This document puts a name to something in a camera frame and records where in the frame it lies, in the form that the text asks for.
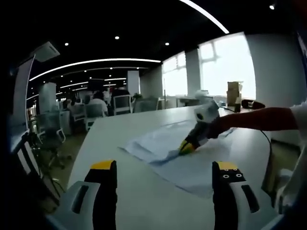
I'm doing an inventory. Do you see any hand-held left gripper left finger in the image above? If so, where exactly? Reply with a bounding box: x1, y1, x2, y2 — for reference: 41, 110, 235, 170
57, 160, 118, 230

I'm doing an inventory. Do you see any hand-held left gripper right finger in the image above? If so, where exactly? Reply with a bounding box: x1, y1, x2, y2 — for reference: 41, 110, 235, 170
212, 161, 266, 230

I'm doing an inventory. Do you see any brown cardboard box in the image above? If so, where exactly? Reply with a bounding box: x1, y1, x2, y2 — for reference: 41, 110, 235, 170
226, 91, 242, 107
227, 81, 244, 93

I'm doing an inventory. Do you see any white table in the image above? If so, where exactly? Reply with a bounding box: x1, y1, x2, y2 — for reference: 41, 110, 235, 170
67, 105, 300, 230

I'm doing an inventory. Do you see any group of white office chairs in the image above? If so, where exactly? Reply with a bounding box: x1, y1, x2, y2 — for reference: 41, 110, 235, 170
35, 94, 164, 168

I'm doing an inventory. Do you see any white square pillar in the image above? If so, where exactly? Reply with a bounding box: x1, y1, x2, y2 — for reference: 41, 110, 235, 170
127, 70, 141, 95
38, 82, 57, 111

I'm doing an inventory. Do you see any person's white shirt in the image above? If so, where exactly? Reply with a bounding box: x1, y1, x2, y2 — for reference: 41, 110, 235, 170
273, 100, 307, 216

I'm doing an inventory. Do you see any wide ceiling light strip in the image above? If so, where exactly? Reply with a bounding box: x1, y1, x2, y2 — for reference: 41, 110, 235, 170
178, 0, 230, 34

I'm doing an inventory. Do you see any thin ceiling light strip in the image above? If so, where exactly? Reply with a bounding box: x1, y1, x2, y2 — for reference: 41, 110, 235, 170
28, 58, 162, 82

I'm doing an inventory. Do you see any ceiling air conditioner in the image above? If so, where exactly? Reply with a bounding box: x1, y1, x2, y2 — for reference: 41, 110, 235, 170
33, 42, 60, 61

